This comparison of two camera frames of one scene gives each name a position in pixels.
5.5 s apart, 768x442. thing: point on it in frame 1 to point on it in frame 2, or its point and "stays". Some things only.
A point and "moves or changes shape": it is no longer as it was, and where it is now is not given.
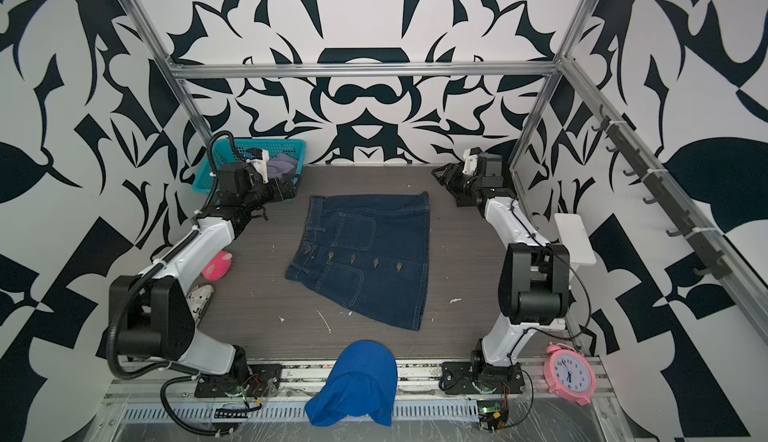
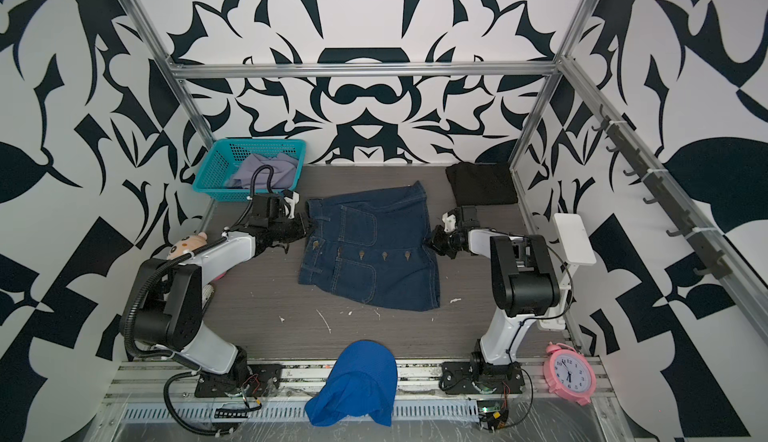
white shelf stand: [575, 237] stays
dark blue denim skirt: [368, 253] moves or changes shape
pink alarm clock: [568, 373] stays
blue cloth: [361, 381] stays
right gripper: [453, 176] to [436, 242]
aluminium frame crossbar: [365, 69] stays
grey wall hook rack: [661, 194] stays
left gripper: [280, 193] to [303, 229]
